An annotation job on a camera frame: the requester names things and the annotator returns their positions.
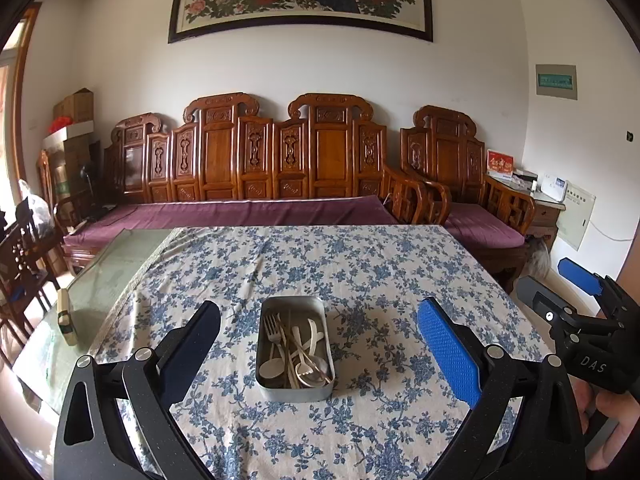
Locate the cardboard boxes stack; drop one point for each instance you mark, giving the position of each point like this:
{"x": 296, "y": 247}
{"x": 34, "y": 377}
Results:
{"x": 65, "y": 175}

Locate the white cardboard box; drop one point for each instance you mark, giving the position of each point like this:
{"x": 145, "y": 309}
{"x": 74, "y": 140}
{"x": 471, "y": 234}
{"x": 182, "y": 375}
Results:
{"x": 70, "y": 135}

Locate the wooden door frame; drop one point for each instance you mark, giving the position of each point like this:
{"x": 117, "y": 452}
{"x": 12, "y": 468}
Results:
{"x": 22, "y": 85}

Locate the wooden side table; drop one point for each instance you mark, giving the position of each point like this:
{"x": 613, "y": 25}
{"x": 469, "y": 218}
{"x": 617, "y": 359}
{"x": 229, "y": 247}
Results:
{"x": 545, "y": 215}

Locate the white plastic bag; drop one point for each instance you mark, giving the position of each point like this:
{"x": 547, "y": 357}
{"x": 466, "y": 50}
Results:
{"x": 35, "y": 205}

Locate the metal fork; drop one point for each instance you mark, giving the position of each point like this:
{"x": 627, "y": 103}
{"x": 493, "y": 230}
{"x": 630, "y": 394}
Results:
{"x": 272, "y": 332}

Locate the grey wall electrical panel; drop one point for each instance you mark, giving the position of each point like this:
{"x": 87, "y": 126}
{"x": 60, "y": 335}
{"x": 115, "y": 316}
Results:
{"x": 556, "y": 81}

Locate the blue floral tablecloth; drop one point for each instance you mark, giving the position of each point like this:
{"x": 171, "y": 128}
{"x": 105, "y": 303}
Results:
{"x": 350, "y": 270}

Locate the tissue box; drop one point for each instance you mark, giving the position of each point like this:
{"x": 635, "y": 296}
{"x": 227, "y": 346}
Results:
{"x": 525, "y": 176}

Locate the cream and green packet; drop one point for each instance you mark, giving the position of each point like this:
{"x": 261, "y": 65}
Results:
{"x": 66, "y": 317}

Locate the brown cardboard box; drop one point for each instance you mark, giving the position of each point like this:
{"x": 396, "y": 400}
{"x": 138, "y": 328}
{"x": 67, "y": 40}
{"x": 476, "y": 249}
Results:
{"x": 75, "y": 106}

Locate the brown wooden chopstick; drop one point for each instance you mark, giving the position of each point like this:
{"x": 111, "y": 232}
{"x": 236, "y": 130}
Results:
{"x": 300, "y": 355}

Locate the person's right hand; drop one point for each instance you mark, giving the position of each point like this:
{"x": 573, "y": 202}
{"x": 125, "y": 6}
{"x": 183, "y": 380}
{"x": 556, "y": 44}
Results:
{"x": 625, "y": 425}

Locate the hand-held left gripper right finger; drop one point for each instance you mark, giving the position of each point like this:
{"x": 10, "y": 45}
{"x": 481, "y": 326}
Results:
{"x": 450, "y": 355}

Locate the purple armchair cushion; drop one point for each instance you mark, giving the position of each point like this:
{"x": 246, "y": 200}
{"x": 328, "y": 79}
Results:
{"x": 482, "y": 232}

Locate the white wall board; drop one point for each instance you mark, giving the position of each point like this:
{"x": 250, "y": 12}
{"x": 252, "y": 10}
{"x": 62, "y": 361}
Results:
{"x": 576, "y": 215}

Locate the grey plastic bag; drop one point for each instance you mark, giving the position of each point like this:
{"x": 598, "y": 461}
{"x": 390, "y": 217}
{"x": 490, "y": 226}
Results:
{"x": 537, "y": 257}

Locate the carved wooden sofa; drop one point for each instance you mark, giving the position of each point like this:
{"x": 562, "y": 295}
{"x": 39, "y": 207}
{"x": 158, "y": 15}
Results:
{"x": 260, "y": 155}

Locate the red decoration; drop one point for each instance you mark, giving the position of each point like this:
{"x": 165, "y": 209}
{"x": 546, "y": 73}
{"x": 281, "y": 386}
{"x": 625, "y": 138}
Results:
{"x": 62, "y": 122}

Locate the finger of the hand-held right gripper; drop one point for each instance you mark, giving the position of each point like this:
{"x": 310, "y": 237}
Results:
{"x": 580, "y": 270}
{"x": 542, "y": 305}

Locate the rectangular metal tin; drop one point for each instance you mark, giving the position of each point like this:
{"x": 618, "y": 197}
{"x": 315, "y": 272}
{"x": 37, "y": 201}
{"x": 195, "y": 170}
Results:
{"x": 295, "y": 394}

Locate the carved wooden armchair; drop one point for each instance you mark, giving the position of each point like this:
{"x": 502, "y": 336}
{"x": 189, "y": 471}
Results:
{"x": 445, "y": 155}

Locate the black desk lamp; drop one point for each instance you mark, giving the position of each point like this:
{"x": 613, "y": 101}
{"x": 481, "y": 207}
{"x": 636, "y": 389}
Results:
{"x": 90, "y": 185}

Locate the white telephone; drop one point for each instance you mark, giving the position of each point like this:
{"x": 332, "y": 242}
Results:
{"x": 554, "y": 187}

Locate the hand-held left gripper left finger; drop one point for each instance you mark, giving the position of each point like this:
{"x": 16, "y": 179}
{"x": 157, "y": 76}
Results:
{"x": 192, "y": 355}

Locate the brown wooden door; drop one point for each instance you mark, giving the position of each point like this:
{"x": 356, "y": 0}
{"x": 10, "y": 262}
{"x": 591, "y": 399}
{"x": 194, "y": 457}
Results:
{"x": 629, "y": 255}

